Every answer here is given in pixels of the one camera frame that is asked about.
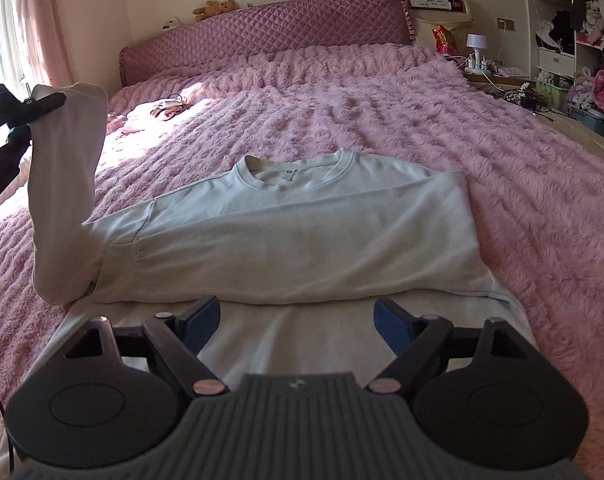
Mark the blue storage bin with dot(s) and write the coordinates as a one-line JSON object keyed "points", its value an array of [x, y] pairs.
{"points": [[594, 122]]}

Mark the purple quilted headboard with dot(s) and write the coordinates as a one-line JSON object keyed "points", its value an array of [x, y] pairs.
{"points": [[282, 25]]}

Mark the pink fluffy blanket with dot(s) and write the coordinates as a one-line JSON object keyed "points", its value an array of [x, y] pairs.
{"points": [[382, 120]]}

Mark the pile of pink clothes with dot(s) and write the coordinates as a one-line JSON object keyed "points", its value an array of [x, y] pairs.
{"points": [[602, 85]]}

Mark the small white plush toy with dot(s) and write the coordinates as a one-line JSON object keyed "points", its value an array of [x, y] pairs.
{"points": [[171, 23]]}

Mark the white table lamp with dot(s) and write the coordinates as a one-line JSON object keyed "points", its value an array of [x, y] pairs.
{"points": [[477, 42]]}

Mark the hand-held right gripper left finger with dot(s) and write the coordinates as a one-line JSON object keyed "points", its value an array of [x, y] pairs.
{"points": [[209, 321]]}

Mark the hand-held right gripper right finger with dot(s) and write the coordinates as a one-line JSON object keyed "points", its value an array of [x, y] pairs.
{"points": [[389, 323]]}

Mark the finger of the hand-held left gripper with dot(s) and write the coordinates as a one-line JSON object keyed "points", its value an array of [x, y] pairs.
{"points": [[36, 107]]}

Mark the white drawer box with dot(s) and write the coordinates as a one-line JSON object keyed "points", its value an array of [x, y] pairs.
{"points": [[557, 62]]}

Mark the cream bedside shelf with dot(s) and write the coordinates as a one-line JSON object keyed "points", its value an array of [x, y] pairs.
{"points": [[444, 19]]}

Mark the white printed sweatshirt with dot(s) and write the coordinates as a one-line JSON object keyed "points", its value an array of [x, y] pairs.
{"points": [[282, 240]]}

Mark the white open wardrobe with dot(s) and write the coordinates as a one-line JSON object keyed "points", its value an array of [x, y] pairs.
{"points": [[579, 35]]}

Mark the red snack bag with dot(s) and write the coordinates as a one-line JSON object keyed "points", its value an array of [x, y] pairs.
{"points": [[444, 40]]}

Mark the brown teddy bear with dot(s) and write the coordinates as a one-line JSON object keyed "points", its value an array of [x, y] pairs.
{"points": [[214, 9]]}

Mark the white power strip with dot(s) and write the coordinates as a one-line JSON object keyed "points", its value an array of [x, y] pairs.
{"points": [[484, 66]]}

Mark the wall socket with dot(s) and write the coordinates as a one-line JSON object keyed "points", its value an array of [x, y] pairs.
{"points": [[505, 23]]}

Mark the pink curtain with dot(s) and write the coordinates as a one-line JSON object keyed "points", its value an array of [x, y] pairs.
{"points": [[41, 20]]}

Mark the small pink garment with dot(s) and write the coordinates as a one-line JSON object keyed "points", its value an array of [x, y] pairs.
{"points": [[166, 108]]}

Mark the wooden bedside table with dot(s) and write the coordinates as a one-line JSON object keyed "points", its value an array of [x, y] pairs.
{"points": [[507, 80]]}

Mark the green storage bin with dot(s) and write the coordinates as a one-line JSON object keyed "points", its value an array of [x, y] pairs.
{"points": [[552, 96]]}

